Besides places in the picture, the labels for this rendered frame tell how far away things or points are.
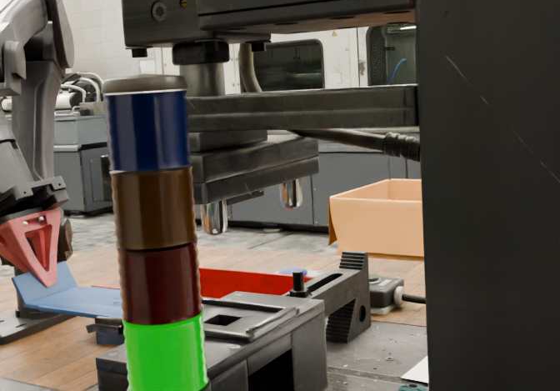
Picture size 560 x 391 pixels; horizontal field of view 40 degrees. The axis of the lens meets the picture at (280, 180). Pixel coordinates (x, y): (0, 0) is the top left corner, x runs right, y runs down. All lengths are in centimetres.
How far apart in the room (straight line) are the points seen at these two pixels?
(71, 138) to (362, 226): 492
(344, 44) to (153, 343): 538
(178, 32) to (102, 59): 948
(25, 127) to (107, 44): 898
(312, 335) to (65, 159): 702
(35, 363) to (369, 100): 53
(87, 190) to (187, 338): 724
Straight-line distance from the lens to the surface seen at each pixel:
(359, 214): 303
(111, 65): 998
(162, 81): 34
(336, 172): 577
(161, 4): 62
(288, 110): 56
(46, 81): 108
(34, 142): 105
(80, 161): 753
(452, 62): 48
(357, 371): 80
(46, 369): 89
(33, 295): 82
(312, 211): 592
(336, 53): 573
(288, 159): 67
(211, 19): 57
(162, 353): 36
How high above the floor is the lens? 119
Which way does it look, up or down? 7 degrees down
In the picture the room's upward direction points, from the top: 3 degrees counter-clockwise
